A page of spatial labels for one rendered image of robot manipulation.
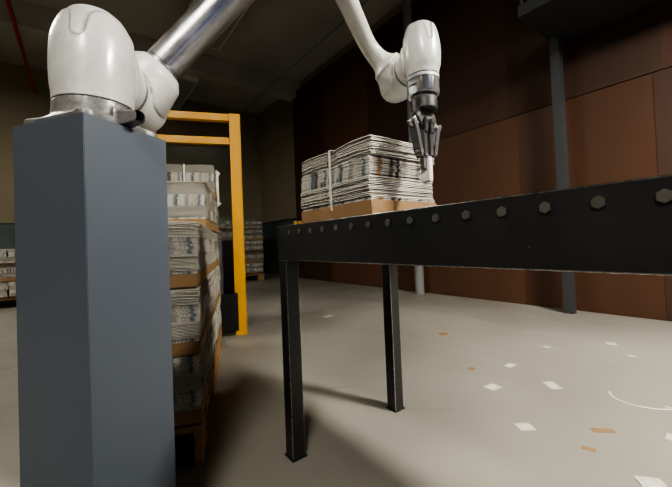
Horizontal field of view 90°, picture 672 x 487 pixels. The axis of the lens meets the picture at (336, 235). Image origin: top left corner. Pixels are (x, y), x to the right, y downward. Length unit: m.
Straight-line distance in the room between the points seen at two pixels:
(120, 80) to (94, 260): 0.40
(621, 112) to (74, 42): 3.76
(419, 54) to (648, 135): 2.98
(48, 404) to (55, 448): 0.08
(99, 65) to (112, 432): 0.74
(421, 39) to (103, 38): 0.76
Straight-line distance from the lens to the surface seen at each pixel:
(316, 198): 1.16
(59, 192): 0.84
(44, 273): 0.88
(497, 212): 0.62
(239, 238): 2.93
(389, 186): 1.01
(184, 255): 1.25
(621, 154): 3.85
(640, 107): 3.90
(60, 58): 0.95
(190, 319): 1.28
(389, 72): 1.17
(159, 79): 1.11
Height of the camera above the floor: 0.74
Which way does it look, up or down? 1 degrees up
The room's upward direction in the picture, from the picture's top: 2 degrees counter-clockwise
